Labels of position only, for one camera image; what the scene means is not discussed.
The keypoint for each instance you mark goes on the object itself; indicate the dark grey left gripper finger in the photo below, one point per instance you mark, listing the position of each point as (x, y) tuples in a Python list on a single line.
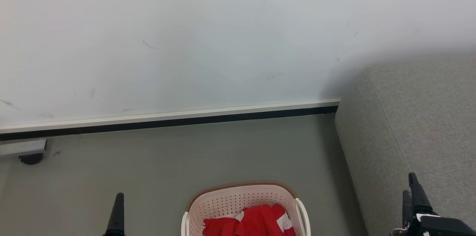
[(117, 217)]

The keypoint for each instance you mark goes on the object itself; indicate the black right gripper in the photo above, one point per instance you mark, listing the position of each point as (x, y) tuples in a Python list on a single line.
[(442, 227)]

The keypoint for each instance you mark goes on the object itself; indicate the grey fabric sofa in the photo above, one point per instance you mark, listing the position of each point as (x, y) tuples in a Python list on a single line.
[(416, 124)]

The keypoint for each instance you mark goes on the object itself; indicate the white and black baseboard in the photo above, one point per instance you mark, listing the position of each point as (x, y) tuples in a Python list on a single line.
[(167, 118)]

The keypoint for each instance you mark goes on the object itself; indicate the black caster wheel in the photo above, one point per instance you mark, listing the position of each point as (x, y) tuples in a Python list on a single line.
[(31, 159)]

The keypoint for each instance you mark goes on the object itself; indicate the white perforated laundry basket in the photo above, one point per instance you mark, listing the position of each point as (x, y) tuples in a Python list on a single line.
[(230, 200)]

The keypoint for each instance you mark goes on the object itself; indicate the red garment with white lettering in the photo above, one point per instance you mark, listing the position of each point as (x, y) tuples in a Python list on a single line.
[(264, 219)]

